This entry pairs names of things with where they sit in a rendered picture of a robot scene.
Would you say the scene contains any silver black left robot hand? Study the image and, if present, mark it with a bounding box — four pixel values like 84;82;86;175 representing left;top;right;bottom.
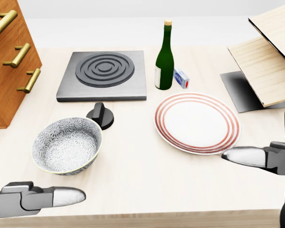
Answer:
0;102;86;219

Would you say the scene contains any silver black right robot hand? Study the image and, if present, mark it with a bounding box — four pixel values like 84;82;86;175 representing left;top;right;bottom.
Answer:
221;68;285;228

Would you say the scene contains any grey patterned bowl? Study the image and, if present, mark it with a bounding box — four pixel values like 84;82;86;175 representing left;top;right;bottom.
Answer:
32;116;103;176

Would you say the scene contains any white plate with red rings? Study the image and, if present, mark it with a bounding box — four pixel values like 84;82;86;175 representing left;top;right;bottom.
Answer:
153;92;242;155

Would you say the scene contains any flat dark stove plate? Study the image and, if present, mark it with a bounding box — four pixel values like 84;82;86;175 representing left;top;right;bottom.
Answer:
56;50;147;103

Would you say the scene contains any pale wooden rack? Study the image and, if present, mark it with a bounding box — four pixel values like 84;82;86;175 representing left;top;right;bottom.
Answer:
227;1;285;108

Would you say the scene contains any wooden cabinet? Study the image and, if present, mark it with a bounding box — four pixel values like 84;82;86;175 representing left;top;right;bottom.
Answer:
0;0;43;129

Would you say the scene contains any round black stove knob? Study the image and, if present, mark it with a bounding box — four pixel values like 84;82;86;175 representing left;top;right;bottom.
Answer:
86;102;115;131

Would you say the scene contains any small blue white box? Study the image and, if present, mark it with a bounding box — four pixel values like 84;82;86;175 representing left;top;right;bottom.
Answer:
173;67;190;89

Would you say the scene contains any green glass bottle with cork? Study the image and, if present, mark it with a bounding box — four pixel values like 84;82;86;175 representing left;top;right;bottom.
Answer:
154;19;175;91

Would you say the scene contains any brass drawer handle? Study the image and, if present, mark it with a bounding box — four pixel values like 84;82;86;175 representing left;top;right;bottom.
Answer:
17;68;41;94
2;43;31;69
0;9;18;35

